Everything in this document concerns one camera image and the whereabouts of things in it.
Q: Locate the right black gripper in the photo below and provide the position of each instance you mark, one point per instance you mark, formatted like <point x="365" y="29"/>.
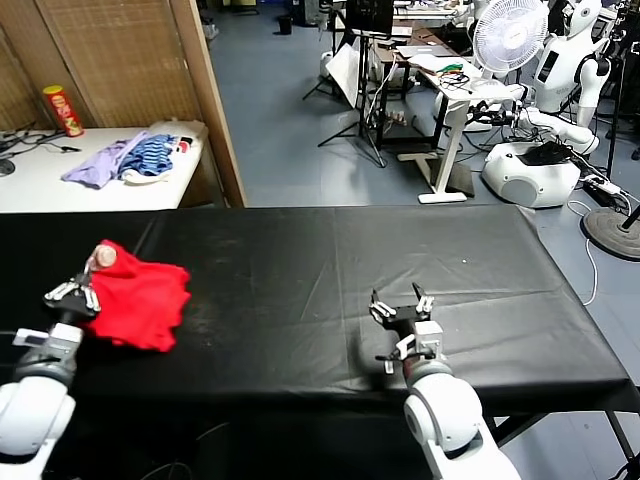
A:
<point x="406" y="320"/>

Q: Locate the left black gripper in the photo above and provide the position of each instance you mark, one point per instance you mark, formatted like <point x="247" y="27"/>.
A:
<point x="75" y="310"/>

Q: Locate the red t-shirt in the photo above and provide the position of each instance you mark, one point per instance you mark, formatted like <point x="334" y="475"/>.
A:
<point x="140" y="305"/>

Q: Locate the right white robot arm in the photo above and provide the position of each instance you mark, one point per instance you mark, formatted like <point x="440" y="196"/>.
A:
<point x="445" y="415"/>

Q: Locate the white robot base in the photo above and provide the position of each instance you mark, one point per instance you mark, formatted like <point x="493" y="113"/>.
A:
<point x="525" y="185"/>

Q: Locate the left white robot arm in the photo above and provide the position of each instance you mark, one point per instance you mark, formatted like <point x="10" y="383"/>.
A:
<point x="30" y="415"/>

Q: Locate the black table cover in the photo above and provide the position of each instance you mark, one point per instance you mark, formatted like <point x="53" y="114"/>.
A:
<point x="500" y="300"/>

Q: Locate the white side table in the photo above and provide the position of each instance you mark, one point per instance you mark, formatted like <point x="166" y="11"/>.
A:
<point x="40" y="185"/>

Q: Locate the purple garment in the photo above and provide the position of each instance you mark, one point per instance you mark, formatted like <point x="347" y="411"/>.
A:
<point x="97" y="167"/>

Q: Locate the white garment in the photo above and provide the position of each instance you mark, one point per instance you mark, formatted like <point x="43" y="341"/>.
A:
<point x="145" y="178"/>

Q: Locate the black round monitor foot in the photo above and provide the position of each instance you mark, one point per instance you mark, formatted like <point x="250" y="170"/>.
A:
<point x="6" y="167"/>

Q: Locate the blue striped garment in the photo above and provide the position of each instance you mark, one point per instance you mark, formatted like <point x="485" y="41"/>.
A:
<point x="147" y="155"/>

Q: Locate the red chips can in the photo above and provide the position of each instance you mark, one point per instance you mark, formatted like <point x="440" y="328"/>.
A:
<point x="63" y="111"/>

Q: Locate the white standing desk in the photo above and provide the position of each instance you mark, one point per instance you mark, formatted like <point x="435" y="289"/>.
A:
<point x="450" y="125"/>

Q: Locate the red white box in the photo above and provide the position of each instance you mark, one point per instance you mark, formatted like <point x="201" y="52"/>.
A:
<point x="184" y="145"/>

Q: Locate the beige power strip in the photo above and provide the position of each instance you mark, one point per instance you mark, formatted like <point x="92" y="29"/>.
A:
<point x="396" y="119"/>

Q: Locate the black tripod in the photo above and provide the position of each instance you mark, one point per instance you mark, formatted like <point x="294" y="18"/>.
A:
<point x="364" y="100"/>

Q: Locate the black round stand base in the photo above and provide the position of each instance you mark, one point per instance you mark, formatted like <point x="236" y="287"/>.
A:
<point x="607" y="230"/>

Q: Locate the white power strip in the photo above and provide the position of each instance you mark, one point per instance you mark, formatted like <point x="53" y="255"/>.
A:
<point x="605" y="186"/>

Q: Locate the white board panel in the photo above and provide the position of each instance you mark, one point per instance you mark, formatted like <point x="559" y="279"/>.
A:
<point x="347" y="72"/>

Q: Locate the green item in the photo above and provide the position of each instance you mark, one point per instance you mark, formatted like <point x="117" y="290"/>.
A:
<point x="452" y="69"/>

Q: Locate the wooden folding screen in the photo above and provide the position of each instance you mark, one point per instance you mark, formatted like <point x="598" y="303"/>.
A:
<point x="125" y="60"/>

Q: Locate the grey laptop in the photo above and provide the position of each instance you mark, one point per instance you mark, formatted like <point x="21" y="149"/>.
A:
<point x="425" y="51"/>

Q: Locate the white humanoid robot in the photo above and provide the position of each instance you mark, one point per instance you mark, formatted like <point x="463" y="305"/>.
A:
<point x="560" y="75"/>

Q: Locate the white desk fan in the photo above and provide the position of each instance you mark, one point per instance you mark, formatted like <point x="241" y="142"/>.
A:
<point x="507" y="35"/>

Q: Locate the black monitor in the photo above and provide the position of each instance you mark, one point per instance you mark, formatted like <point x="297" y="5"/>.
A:
<point x="370" y="15"/>

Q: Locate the black trash bin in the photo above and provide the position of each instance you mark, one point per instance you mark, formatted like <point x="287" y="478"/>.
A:
<point x="285" y="25"/>

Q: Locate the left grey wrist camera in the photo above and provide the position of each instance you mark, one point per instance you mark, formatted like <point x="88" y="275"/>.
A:
<point x="62" y="337"/>

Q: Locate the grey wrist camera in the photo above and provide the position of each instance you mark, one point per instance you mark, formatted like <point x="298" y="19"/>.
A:
<point x="62" y="337"/>
<point x="430" y="340"/>

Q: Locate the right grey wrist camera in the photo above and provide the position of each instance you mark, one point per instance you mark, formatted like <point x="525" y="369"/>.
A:
<point x="430" y="340"/>

